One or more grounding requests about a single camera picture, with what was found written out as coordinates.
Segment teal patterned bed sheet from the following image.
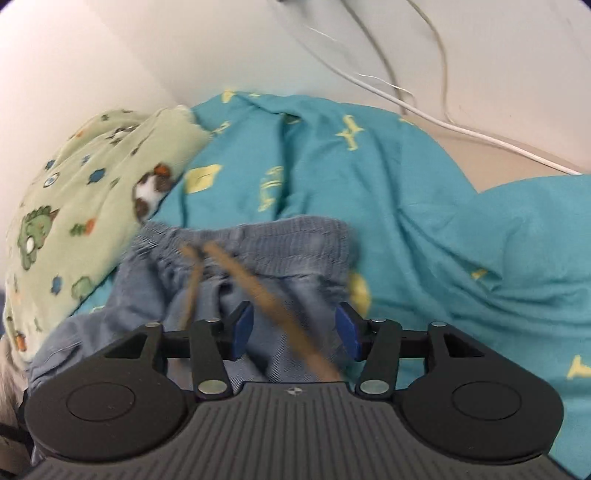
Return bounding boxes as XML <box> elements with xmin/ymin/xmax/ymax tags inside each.
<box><xmin>67</xmin><ymin>93</ymin><xmax>590</xmax><ymax>476</ymax></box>

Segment green cartoon fleece blanket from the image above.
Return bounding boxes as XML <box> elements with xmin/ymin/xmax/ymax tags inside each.
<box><xmin>3</xmin><ymin>106</ymin><xmax>211</xmax><ymax>365</ymax></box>

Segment beige cloth on sofa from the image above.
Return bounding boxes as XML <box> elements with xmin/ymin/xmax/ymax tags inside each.
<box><xmin>0</xmin><ymin>334</ymin><xmax>28</xmax><ymax>427</ymax></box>

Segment white charging cable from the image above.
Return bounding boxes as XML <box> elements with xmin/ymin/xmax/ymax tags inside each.
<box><xmin>276</xmin><ymin>0</ymin><xmax>584</xmax><ymax>176</ymax></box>

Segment blue denim jeans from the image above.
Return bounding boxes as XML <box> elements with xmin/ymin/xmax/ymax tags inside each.
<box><xmin>27</xmin><ymin>216</ymin><xmax>352</xmax><ymax>391</ymax></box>

